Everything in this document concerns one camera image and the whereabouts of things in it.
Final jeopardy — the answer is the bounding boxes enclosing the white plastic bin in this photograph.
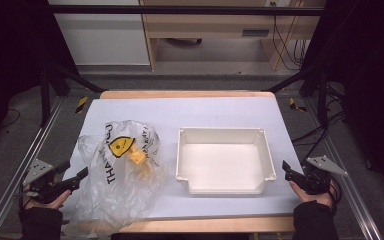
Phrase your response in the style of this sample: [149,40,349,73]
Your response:
[175,126,278,196]

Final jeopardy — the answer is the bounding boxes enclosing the black floor cables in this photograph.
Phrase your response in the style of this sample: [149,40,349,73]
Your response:
[291,81,348,161]

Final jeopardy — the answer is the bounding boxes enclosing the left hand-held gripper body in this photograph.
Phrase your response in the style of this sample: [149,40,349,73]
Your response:
[22,159,72,204]

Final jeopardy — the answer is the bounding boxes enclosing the black horizontal bar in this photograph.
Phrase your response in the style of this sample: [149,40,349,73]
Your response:
[48,4,327,17]

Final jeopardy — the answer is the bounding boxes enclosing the white cabinet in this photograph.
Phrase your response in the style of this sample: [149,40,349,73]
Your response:
[48,0,151,67]

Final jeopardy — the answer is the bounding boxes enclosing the black metal stand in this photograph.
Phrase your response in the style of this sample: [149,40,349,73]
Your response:
[39,62,109,128]
[265,64,330,128]

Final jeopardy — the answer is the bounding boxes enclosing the aluminium rail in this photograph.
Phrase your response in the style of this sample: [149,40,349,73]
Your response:
[304,96,383,240]
[0,95,67,240]

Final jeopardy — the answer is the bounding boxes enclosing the white table cover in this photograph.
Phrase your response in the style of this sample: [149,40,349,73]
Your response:
[61,97,303,221]

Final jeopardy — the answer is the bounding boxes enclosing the clear printed plastic bag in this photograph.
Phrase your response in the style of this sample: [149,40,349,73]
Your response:
[64,119,169,238]

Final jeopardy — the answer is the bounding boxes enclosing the black curtain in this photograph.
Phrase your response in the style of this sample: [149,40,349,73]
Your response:
[0,0,78,158]
[300,0,384,205]

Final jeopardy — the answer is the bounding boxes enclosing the person's left hand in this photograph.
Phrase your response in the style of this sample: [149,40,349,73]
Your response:
[23,189,72,211]

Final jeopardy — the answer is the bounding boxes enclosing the person's right hand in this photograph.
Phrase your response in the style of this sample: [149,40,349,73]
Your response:
[288,181,334,208]

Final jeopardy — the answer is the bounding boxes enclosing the thin black floor cable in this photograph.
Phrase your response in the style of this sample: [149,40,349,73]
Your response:
[0,108,22,130]

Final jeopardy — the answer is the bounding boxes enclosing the black cables under desk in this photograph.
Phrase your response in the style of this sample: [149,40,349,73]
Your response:
[270,1,310,72]

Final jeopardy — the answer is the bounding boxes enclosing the yellow black tape piece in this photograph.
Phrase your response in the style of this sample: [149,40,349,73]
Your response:
[74,96,90,115]
[288,97,308,113]

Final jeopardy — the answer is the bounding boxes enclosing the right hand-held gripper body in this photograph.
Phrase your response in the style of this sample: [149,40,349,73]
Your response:
[294,155,348,196]

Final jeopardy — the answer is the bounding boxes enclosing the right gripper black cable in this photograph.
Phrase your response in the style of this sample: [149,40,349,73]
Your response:
[327,175,344,209]

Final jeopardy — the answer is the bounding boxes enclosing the yellow snack packet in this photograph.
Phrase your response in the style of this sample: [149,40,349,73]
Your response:
[126,143,154,178]

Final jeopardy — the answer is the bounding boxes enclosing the grey desk label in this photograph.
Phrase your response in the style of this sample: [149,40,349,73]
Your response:
[241,29,271,38]

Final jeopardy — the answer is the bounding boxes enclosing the light wooden desk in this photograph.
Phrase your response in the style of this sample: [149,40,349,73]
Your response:
[139,0,327,72]

